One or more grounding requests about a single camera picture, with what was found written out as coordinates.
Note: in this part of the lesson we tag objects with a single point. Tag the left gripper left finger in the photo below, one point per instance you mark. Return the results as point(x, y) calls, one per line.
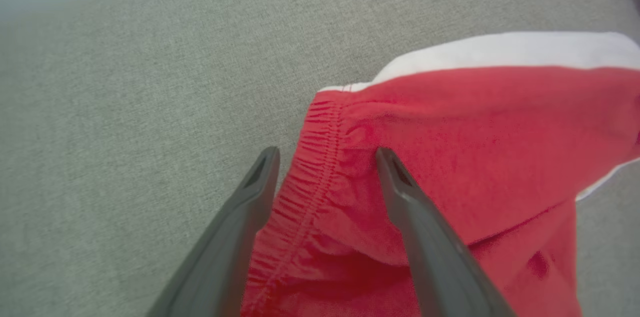
point(235, 237)

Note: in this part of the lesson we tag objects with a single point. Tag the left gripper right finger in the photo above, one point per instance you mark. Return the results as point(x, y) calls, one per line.
point(430, 247)

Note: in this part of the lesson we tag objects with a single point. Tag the red and white shorts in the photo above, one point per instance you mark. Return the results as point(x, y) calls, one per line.
point(475, 157)

